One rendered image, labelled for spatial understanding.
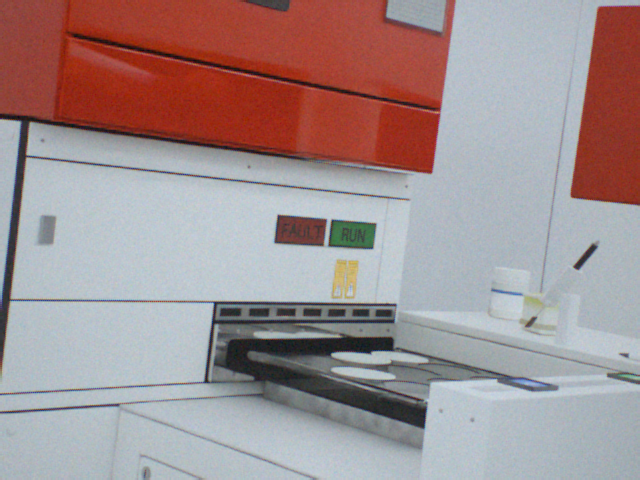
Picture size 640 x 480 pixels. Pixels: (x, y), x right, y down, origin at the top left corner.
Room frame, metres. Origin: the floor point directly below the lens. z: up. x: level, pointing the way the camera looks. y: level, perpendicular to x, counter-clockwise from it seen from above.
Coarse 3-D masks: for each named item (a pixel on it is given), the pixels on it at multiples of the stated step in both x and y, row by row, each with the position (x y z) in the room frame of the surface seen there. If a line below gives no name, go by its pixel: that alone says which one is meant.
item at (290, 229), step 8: (280, 224) 2.03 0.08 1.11; (288, 224) 2.04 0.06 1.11; (296, 224) 2.05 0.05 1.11; (304, 224) 2.07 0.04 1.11; (312, 224) 2.08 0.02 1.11; (320, 224) 2.10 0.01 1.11; (280, 232) 2.03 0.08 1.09; (288, 232) 2.04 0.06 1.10; (296, 232) 2.06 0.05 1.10; (304, 232) 2.07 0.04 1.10; (312, 232) 2.08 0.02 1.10; (320, 232) 2.10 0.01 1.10; (280, 240) 2.03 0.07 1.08; (288, 240) 2.04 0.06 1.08; (296, 240) 2.06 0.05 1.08; (304, 240) 2.07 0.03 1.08; (312, 240) 2.08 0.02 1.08; (320, 240) 2.10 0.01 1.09
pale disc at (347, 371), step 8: (336, 368) 1.90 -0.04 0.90; (344, 368) 1.91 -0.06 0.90; (352, 368) 1.92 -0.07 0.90; (360, 368) 1.93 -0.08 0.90; (352, 376) 1.83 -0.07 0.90; (360, 376) 1.84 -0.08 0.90; (368, 376) 1.85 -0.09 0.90; (376, 376) 1.86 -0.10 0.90; (384, 376) 1.87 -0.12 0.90; (392, 376) 1.88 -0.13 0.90
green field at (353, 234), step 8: (336, 224) 2.12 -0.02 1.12; (344, 224) 2.14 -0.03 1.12; (352, 224) 2.15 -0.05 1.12; (360, 224) 2.17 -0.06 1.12; (336, 232) 2.13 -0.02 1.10; (344, 232) 2.14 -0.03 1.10; (352, 232) 2.16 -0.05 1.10; (360, 232) 2.17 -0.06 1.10; (368, 232) 2.19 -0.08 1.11; (336, 240) 2.13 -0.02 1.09; (344, 240) 2.14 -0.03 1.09; (352, 240) 2.16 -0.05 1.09; (360, 240) 2.17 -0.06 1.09; (368, 240) 2.19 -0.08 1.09
